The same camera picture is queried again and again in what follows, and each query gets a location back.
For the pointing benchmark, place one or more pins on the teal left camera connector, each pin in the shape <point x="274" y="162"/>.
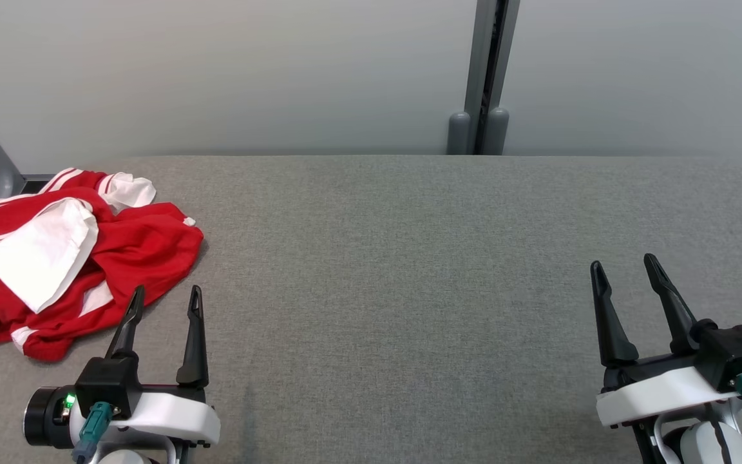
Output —
<point x="94" y="422"/>

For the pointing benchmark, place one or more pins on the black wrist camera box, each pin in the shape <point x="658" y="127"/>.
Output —
<point x="732" y="354"/>
<point x="107" y="383"/>

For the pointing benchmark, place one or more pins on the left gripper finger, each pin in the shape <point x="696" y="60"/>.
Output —
<point x="196" y="348"/>
<point x="127" y="328"/>

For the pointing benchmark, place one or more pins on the red basketball jersey white sleeves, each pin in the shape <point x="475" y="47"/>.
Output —
<point x="36" y="251"/>

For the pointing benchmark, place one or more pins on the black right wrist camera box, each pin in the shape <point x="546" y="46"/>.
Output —
<point x="732" y="354"/>

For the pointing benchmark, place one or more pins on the red shorts white stripe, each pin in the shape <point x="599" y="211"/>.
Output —
<point x="152" y="258"/>

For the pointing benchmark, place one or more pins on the grey partition frame post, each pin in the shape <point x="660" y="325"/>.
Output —
<point x="458" y="132"/>
<point x="496" y="129"/>

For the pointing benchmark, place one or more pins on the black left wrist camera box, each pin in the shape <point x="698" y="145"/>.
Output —
<point x="107" y="383"/>

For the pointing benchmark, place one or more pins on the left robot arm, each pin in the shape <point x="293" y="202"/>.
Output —
<point x="46" y="415"/>

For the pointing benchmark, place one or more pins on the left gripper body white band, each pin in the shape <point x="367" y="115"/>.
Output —
<point x="171" y="415"/>

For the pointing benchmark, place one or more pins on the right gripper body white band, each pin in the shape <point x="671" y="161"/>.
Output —
<point x="654" y="393"/>

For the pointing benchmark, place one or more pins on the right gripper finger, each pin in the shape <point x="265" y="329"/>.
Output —
<point x="677" y="316"/>
<point x="612" y="335"/>

